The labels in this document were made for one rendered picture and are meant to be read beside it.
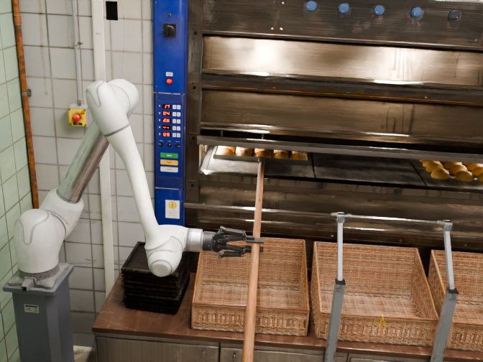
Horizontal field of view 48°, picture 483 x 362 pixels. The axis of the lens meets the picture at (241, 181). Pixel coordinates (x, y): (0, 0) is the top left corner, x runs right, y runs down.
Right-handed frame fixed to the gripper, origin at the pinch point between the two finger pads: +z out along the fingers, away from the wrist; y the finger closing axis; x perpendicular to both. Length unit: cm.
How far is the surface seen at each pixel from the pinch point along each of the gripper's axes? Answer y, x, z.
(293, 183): 3, -76, 18
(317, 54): -63, -77, 23
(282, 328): 58, -26, 16
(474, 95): -49, -74, 99
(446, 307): 31, -15, 84
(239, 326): 58, -26, -4
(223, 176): 2, -76, -19
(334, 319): 42, -16, 38
